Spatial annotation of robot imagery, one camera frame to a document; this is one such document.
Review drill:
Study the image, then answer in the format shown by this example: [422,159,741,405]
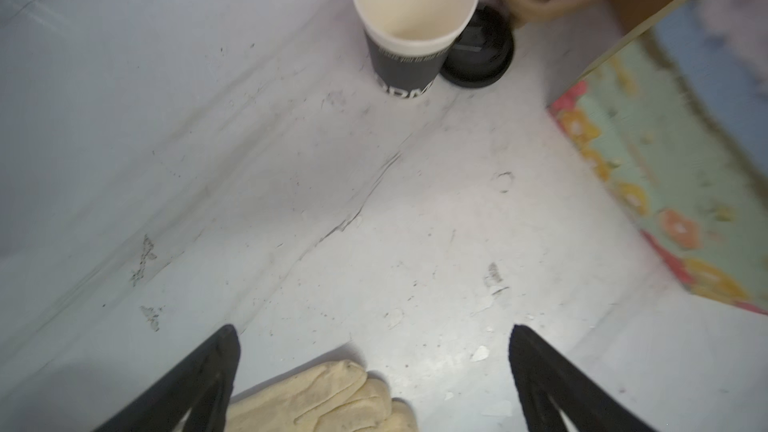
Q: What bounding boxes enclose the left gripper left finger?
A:
[98,324,240,431]

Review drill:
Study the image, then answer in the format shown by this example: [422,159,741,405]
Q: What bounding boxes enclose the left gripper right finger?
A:
[508,325,652,431]

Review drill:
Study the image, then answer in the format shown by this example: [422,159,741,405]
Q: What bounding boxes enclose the green paper takeout bag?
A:
[549,0,767,314]

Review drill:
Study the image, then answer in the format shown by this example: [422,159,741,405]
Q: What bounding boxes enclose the black plastic cup lid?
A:
[440,3,515,89]

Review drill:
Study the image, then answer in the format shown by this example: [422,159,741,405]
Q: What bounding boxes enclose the black paper coffee cup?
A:
[353,0,479,99]

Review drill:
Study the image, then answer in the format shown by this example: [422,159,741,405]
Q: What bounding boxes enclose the cream leather work glove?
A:
[225,360,418,432]

